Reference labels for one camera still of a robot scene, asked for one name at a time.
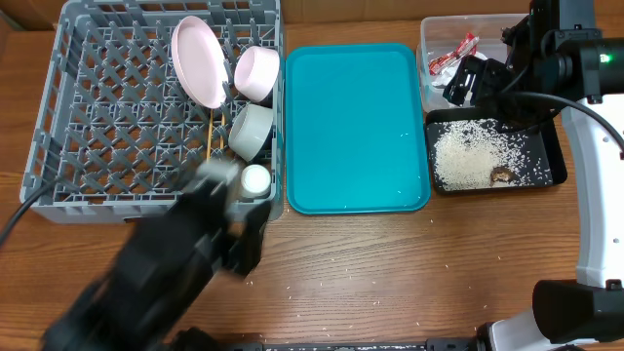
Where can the clear plastic storage bin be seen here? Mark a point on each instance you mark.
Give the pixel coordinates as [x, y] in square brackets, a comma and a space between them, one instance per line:
[441, 35]

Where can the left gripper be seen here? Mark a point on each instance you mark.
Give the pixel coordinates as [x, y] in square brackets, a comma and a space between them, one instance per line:
[248, 248]

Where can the white rice pile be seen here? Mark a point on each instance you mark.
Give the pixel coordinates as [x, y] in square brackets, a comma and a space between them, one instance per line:
[463, 154]

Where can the short-looking wooden chopstick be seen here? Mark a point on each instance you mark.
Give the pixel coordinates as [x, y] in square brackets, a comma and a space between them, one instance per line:
[210, 135]

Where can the grey bowl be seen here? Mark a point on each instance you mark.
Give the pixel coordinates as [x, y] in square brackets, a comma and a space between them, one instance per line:
[250, 129]

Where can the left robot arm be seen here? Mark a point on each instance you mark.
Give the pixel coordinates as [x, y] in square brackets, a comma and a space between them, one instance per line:
[134, 305]

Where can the white paper cup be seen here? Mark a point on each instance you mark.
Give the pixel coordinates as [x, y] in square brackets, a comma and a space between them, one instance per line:
[255, 181]

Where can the brown food scrap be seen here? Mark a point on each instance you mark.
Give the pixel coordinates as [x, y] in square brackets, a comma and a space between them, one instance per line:
[500, 175]

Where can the large pink plate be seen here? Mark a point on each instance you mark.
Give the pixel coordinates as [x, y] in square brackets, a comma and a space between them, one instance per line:
[199, 62]

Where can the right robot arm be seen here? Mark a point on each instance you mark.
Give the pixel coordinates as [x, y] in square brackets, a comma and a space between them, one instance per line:
[561, 65]

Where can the long wooden chopstick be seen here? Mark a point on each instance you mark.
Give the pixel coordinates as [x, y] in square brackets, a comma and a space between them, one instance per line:
[222, 132]

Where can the grey plastic dish rack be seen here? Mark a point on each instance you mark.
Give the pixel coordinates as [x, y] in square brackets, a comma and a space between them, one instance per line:
[114, 126]

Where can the red snack wrapper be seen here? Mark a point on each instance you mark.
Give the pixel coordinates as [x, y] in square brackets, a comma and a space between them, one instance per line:
[468, 46]

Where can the black rectangular tray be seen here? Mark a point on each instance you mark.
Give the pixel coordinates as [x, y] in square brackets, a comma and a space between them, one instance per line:
[547, 130]

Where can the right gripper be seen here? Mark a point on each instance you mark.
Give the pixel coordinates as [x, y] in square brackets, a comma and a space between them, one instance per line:
[476, 80]

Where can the teal plastic serving tray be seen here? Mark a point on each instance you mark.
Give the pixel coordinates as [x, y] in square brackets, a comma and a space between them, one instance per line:
[355, 140]

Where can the white napkin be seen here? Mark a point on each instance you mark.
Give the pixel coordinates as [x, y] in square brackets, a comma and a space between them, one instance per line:
[441, 80]

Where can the pink bowl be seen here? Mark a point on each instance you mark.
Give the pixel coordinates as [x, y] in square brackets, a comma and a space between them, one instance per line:
[256, 72]

